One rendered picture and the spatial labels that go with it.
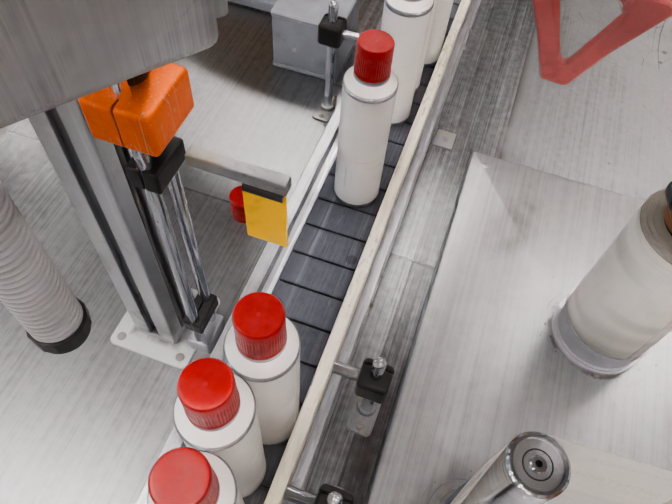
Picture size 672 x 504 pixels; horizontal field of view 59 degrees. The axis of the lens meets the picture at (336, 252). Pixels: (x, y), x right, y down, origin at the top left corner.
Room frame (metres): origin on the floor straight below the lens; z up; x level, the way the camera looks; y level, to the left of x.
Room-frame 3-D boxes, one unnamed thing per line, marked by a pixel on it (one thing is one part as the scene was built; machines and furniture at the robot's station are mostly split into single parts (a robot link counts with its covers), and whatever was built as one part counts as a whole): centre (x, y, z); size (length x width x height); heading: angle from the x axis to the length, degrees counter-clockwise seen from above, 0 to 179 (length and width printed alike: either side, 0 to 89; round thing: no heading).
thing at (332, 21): (0.61, 0.01, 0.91); 0.07 x 0.03 x 0.16; 76
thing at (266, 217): (0.23, 0.05, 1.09); 0.03 x 0.01 x 0.06; 76
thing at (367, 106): (0.43, -0.02, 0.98); 0.05 x 0.05 x 0.20
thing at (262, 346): (0.16, 0.04, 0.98); 0.05 x 0.05 x 0.20
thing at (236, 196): (0.42, 0.11, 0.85); 0.03 x 0.03 x 0.03
